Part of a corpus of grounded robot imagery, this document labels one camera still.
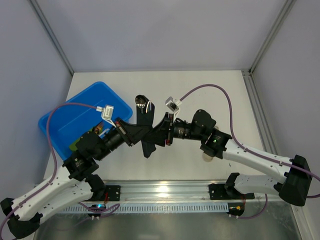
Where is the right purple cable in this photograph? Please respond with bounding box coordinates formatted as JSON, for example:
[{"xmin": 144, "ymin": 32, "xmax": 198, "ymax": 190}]
[{"xmin": 178, "ymin": 83, "xmax": 320, "ymax": 220}]

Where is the right frame post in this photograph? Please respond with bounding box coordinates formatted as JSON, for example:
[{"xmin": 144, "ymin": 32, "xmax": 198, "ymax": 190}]
[{"xmin": 248, "ymin": 0, "xmax": 297, "ymax": 76}]

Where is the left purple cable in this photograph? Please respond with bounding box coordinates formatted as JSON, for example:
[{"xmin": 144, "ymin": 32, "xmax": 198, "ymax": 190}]
[{"xmin": 0, "ymin": 102, "xmax": 121, "ymax": 233}]

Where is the slotted cable duct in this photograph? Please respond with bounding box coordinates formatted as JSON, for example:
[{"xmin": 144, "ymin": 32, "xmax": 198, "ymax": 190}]
[{"xmin": 59, "ymin": 202, "xmax": 230, "ymax": 215}]

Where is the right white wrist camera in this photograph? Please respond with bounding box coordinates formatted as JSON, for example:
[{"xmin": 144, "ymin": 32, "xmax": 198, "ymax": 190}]
[{"xmin": 165, "ymin": 96, "xmax": 182, "ymax": 119}]

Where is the left frame post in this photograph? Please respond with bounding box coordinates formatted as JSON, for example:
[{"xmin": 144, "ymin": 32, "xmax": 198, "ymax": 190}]
[{"xmin": 28, "ymin": 0, "xmax": 75, "ymax": 76}]

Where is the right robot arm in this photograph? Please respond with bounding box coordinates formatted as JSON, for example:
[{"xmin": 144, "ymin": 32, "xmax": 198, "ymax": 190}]
[{"xmin": 145, "ymin": 109, "xmax": 312, "ymax": 207}]

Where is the green packet in bin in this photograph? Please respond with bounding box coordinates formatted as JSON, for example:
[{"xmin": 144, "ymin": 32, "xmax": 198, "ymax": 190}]
[{"xmin": 68, "ymin": 121, "xmax": 110, "ymax": 151}]

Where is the blue plastic bin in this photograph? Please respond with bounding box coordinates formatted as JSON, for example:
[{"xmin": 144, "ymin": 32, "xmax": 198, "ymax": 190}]
[{"xmin": 49, "ymin": 81, "xmax": 133, "ymax": 161}]

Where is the frame post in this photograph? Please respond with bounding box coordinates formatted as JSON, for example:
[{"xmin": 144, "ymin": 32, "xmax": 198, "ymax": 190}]
[
  {"xmin": 28, "ymin": 0, "xmax": 75, "ymax": 76},
  {"xmin": 248, "ymin": 0, "xmax": 297, "ymax": 76}
]

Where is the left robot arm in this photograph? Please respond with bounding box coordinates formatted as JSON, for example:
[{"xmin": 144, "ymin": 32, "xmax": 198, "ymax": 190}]
[{"xmin": 0, "ymin": 118, "xmax": 153, "ymax": 240}]

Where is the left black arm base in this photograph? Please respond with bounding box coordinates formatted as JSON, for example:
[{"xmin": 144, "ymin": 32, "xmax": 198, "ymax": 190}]
[{"xmin": 104, "ymin": 185, "xmax": 121, "ymax": 202}]

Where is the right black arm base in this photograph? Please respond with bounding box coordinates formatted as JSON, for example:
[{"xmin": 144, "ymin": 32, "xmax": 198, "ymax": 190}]
[{"xmin": 208, "ymin": 183, "xmax": 255, "ymax": 200}]

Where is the black paper napkin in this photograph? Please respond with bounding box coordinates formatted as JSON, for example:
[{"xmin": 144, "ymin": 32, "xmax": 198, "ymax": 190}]
[{"xmin": 136, "ymin": 99, "xmax": 158, "ymax": 160}]

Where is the purple cable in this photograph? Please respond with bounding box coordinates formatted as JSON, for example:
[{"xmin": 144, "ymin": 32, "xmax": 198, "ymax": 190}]
[
  {"xmin": 0, "ymin": 102, "xmax": 121, "ymax": 233},
  {"xmin": 178, "ymin": 83, "xmax": 320, "ymax": 220}
]

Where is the aluminium rail frame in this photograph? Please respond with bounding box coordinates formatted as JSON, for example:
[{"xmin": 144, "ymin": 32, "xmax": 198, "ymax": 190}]
[{"xmin": 98, "ymin": 180, "xmax": 281, "ymax": 203}]

